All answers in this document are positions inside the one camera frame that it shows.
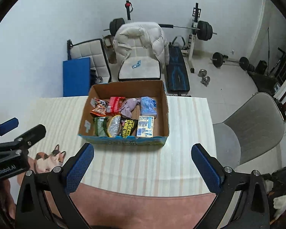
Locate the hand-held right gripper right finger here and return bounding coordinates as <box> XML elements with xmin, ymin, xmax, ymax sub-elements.
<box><xmin>191</xmin><ymin>144</ymin><xmax>270</xmax><ymax>229</ymax></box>

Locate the striped pink cat-print tablecloth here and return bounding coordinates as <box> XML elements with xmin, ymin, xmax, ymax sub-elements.
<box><xmin>12</xmin><ymin>97</ymin><xmax>217</xmax><ymax>229</ymax></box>

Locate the white barbell rack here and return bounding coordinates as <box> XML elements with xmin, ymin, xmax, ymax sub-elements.
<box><xmin>125</xmin><ymin>0</ymin><xmax>202</xmax><ymax>73</ymax></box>

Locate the racked barbell with black plates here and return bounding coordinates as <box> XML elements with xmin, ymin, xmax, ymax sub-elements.
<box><xmin>103</xmin><ymin>18</ymin><xmax>217</xmax><ymax>41</ymax></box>

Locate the red snack packet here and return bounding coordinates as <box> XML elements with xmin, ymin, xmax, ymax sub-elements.
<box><xmin>106</xmin><ymin>97</ymin><xmax>126</xmax><ymax>114</ymax></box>

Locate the orange snack packet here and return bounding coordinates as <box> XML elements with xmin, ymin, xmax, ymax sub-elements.
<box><xmin>90</xmin><ymin>98</ymin><xmax>109</xmax><ymax>117</ymax></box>

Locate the cardboard box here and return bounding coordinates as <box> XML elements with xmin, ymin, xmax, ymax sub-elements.
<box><xmin>77</xmin><ymin>80</ymin><xmax>170</xmax><ymax>147</ymax></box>

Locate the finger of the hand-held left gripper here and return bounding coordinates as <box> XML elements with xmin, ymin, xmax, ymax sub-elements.
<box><xmin>0</xmin><ymin>124</ymin><xmax>47</xmax><ymax>159</ymax></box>
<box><xmin>0</xmin><ymin>118</ymin><xmax>19</xmax><ymax>137</ymax></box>

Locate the dark low platform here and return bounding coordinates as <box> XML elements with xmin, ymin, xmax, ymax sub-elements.
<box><xmin>249</xmin><ymin>70</ymin><xmax>280</xmax><ymax>93</ymax></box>

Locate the black yellow wipes packet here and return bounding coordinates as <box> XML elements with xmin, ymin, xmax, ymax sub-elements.
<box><xmin>118</xmin><ymin>118</ymin><xmax>139</xmax><ymax>139</ymax></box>

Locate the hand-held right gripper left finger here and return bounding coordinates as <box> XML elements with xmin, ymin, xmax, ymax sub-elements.
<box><xmin>15</xmin><ymin>143</ymin><xmax>95</xmax><ymax>229</ymax></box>

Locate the black blue weight bench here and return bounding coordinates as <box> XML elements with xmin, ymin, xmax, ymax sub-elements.
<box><xmin>166</xmin><ymin>36</ymin><xmax>191</xmax><ymax>93</ymax></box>

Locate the white blue small carton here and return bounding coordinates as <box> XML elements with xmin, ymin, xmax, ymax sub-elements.
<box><xmin>136</xmin><ymin>116</ymin><xmax>155</xmax><ymax>137</ymax></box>

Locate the person's left forearm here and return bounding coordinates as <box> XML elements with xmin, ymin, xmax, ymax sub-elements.
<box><xmin>0</xmin><ymin>179</ymin><xmax>17</xmax><ymax>220</ymax></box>

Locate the white quilted black-frame chair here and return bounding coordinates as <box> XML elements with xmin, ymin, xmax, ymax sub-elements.
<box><xmin>67</xmin><ymin>38</ymin><xmax>112</xmax><ymax>84</ymax></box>

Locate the black metal stand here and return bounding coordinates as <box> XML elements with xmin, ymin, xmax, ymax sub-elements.
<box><xmin>269</xmin><ymin>48</ymin><xmax>286</xmax><ymax>84</ymax></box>

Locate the white cat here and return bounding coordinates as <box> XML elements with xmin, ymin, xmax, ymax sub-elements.
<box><xmin>264</xmin><ymin>179</ymin><xmax>286</xmax><ymax>220</ymax></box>

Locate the brown cardboard piece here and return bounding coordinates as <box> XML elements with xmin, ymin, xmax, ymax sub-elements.
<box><xmin>102</xmin><ymin>35</ymin><xmax>117</xmax><ymax>64</ymax></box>

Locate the blue board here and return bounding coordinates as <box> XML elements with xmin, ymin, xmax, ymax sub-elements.
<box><xmin>63</xmin><ymin>57</ymin><xmax>91</xmax><ymax>97</ymax></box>

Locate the purple cloth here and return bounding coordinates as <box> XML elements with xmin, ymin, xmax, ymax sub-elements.
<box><xmin>119</xmin><ymin>98</ymin><xmax>141</xmax><ymax>117</ymax></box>

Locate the yellow silver scourer packet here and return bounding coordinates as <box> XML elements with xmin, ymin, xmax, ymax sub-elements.
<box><xmin>106</xmin><ymin>115</ymin><xmax>122</xmax><ymax>137</ymax></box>

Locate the green packet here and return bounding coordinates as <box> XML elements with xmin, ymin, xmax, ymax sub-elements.
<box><xmin>93</xmin><ymin>116</ymin><xmax>110</xmax><ymax>137</ymax></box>

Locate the black weight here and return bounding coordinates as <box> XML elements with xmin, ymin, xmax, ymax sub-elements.
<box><xmin>255</xmin><ymin>60</ymin><xmax>267</xmax><ymax>74</ymax></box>

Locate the white padded chair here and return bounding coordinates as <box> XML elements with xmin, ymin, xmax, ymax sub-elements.
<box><xmin>117</xmin><ymin>57</ymin><xmax>162</xmax><ymax>81</ymax></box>

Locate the blue tissue packet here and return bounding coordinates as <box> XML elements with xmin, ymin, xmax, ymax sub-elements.
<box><xmin>140</xmin><ymin>96</ymin><xmax>157</xmax><ymax>118</ymax></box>

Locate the grey shell chair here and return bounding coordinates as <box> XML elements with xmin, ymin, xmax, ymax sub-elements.
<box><xmin>212</xmin><ymin>92</ymin><xmax>285</xmax><ymax>172</ymax></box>

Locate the beige puffer jacket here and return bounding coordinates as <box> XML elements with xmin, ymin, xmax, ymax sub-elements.
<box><xmin>113</xmin><ymin>22</ymin><xmax>170</xmax><ymax>66</ymax></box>

